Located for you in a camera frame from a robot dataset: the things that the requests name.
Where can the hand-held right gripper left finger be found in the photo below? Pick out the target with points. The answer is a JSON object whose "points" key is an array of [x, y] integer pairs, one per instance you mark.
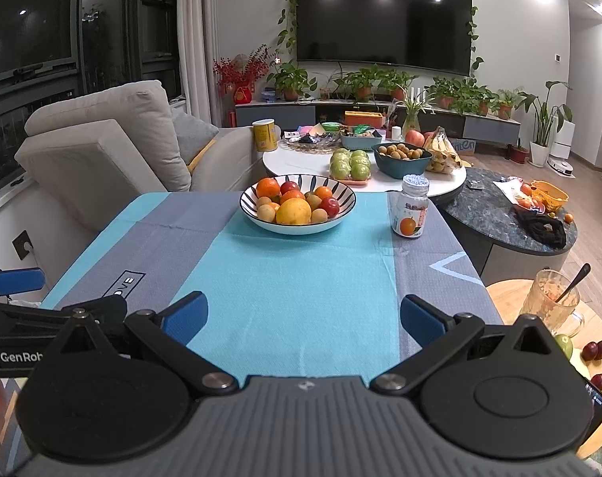
{"points": [[186, 317]]}

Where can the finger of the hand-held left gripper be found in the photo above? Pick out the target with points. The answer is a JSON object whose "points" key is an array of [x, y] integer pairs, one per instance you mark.
{"points": [[17, 280], [32, 319]]}

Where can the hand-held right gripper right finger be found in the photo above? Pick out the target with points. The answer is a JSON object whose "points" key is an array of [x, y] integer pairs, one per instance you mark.
{"points": [[422, 320]]}

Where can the white striped bowl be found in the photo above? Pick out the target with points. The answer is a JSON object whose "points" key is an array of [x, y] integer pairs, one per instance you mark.
{"points": [[301, 229]]}

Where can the large yellow lemon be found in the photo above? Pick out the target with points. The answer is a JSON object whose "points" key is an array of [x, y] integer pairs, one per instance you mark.
{"points": [[293, 212]]}

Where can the small orange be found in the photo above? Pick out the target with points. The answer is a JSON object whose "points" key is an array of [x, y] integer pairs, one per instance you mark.
{"points": [[293, 195]]}

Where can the round wooden side table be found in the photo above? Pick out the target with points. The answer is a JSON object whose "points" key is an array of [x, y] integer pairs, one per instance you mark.
{"points": [[504, 298]]}

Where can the blue grey printed tablecloth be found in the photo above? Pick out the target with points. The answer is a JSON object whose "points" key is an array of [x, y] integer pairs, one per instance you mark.
{"points": [[291, 283]]}

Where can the supplement jar with white lid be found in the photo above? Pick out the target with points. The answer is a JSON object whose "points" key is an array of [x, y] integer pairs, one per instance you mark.
{"points": [[410, 208]]}

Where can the dark marble round table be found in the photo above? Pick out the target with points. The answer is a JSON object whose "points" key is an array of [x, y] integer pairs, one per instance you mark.
{"points": [[484, 218]]}

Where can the glass mug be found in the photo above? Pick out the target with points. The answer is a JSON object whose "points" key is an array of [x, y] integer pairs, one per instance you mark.
{"points": [[544, 298]]}

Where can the green apple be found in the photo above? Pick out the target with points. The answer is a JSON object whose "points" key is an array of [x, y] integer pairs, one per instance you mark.
{"points": [[564, 347]]}

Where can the small dark packet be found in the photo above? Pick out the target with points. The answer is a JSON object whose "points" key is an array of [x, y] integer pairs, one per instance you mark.
{"points": [[476, 185]]}

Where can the black cloth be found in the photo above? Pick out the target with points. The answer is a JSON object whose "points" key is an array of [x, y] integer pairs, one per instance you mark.
{"points": [[541, 231]]}

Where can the beige sofa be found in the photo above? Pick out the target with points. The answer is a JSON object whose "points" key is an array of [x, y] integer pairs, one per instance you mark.
{"points": [[107, 159]]}

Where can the teal bowl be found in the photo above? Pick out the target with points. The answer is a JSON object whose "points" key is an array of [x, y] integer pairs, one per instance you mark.
{"points": [[400, 169]]}

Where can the white paper sheet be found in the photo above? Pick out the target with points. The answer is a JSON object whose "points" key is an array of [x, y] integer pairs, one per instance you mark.
{"points": [[507, 189]]}

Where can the yellow cushion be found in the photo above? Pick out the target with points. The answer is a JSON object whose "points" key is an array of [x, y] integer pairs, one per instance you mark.
{"points": [[201, 156]]}

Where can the metal spoon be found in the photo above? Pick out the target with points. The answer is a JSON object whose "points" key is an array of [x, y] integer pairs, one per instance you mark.
{"points": [[579, 276]]}

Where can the bunch of bananas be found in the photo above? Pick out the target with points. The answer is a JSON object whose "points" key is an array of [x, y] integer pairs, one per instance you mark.
{"points": [[442, 151]]}

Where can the pile of longans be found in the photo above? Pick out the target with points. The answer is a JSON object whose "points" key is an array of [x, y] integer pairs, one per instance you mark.
{"points": [[400, 150]]}

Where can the tray of green apples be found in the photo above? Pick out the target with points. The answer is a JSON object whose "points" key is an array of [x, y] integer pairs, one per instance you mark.
{"points": [[340, 169]]}

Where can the blue cardboard box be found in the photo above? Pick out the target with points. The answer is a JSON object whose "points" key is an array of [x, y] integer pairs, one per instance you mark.
{"points": [[464, 146]]}

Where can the grey cushion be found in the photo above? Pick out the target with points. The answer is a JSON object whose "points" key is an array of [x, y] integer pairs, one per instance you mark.
{"points": [[194, 134]]}

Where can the small white bottle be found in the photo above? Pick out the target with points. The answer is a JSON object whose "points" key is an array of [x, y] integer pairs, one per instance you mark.
{"points": [[396, 133]]}

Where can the teal snack basket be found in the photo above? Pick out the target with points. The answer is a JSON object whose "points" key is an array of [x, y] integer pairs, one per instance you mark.
{"points": [[353, 144]]}

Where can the small plant in red pot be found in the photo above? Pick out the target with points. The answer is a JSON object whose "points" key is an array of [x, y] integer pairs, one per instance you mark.
{"points": [[519, 155]]}

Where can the yellow tin can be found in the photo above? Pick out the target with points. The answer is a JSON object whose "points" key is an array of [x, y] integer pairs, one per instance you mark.
{"points": [[264, 136]]}

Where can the white round coffee table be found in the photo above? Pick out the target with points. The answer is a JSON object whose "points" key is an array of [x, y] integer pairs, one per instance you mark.
{"points": [[306, 159]]}

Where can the glass vase with plant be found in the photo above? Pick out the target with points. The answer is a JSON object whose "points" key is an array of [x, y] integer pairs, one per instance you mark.
{"points": [[411, 121]]}

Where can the grey television cabinet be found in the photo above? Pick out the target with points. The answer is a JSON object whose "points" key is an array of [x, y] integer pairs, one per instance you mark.
{"points": [[489, 129]]}

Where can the tall plant in white pot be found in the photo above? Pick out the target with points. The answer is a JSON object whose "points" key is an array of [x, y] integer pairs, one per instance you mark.
{"points": [[539, 154]]}

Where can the orange box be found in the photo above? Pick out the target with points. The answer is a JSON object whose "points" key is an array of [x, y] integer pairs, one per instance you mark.
{"points": [[363, 119]]}

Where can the green lidded container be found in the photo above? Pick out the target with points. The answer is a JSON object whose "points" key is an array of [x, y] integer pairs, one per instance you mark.
{"points": [[331, 126]]}

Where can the green potted plant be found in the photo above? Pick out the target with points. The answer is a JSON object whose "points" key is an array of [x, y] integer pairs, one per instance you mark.
{"points": [[397, 94], [483, 108], [291, 94], [446, 103], [504, 112], [364, 93]]}

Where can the white robot vacuum dock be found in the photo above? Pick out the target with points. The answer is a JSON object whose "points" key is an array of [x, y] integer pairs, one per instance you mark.
{"points": [[561, 149]]}

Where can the red berry plant red pot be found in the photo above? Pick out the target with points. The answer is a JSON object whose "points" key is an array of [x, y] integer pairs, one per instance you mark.
{"points": [[241, 94]]}

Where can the thin plant in small pot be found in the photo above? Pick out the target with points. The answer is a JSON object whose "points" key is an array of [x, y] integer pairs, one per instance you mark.
{"points": [[325, 94]]}

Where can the dark framed window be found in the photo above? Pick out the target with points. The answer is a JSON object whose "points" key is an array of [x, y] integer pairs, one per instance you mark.
{"points": [[27, 10]]}

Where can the white curtain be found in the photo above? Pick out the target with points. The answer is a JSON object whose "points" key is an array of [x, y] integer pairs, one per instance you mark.
{"points": [[196, 35]]}

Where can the dark wall socket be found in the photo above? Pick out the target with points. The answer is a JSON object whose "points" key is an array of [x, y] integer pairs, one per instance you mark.
{"points": [[23, 245]]}

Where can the wall television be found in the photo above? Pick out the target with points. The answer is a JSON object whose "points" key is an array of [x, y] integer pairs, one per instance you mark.
{"points": [[380, 20]]}

